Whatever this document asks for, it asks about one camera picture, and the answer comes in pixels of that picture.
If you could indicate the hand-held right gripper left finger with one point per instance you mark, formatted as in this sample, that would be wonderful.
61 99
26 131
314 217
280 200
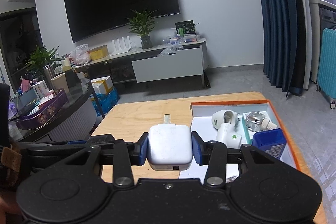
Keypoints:
143 148

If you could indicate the blue curtain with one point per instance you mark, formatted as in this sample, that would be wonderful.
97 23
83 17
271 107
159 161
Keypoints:
278 16

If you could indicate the blue wrapped bottle pack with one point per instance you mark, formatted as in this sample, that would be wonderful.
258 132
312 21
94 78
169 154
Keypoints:
105 103

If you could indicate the taped cardboard box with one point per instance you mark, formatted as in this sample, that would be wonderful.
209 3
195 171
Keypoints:
102 85

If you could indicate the white charger adapter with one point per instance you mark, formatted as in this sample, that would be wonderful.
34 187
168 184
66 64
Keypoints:
169 145

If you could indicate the person's left hand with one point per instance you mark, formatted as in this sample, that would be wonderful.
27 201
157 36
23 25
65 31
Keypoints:
8 203

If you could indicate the round dark table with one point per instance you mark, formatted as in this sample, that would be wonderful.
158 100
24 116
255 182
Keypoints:
76 100

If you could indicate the white plug-in heater leaf logo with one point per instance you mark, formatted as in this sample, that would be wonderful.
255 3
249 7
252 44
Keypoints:
218 120

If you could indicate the pile of small boxes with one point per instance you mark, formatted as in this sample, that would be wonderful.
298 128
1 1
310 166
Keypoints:
183 39

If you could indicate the clear bottle with white cap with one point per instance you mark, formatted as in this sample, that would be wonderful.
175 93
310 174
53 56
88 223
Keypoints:
256 120

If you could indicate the white drawer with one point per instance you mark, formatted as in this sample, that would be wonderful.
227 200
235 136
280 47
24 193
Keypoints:
168 65

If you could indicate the white plug-in heater green button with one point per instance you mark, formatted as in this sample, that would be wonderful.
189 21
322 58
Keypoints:
225 133

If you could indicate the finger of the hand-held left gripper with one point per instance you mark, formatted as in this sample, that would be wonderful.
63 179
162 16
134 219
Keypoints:
76 142

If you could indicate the potted plant in dark vase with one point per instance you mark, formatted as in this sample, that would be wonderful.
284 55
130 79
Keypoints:
143 22

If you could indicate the orange-rimmed white box lid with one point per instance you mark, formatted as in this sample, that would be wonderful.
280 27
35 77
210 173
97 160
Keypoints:
200 121

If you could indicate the clear plastic bags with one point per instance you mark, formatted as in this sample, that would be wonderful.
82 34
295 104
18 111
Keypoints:
170 50

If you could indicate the white printed box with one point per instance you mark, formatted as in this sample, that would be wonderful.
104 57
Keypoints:
40 88

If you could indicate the yellow box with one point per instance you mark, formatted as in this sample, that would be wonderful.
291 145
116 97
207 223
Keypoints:
99 53

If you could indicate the teal and white carton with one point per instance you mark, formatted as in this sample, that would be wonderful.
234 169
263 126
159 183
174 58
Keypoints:
246 132

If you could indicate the black and green box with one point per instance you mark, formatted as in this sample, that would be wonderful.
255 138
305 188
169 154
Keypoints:
185 28

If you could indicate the beige cup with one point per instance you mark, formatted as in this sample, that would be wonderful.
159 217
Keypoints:
59 83

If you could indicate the steel tumbler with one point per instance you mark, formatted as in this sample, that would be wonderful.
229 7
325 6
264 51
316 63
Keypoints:
49 75

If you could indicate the leafy green plant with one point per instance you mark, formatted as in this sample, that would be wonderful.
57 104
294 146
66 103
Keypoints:
42 58

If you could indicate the television stand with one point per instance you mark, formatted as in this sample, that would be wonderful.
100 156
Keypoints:
123 52

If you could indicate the white router with antennas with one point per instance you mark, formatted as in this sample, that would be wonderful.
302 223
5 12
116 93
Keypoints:
120 50

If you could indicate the dark rolled mat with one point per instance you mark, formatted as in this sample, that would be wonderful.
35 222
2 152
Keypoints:
208 82

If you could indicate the teal suitcase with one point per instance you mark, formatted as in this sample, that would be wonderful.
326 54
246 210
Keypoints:
326 69

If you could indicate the pinkish plastic bag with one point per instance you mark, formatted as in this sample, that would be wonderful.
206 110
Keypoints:
80 54

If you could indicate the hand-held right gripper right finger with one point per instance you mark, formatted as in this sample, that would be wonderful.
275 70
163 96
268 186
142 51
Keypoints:
197 148

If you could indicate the blue plastic case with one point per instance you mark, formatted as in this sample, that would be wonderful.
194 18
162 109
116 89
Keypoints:
267 140

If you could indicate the purple patterned tray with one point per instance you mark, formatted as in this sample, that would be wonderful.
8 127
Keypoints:
50 111

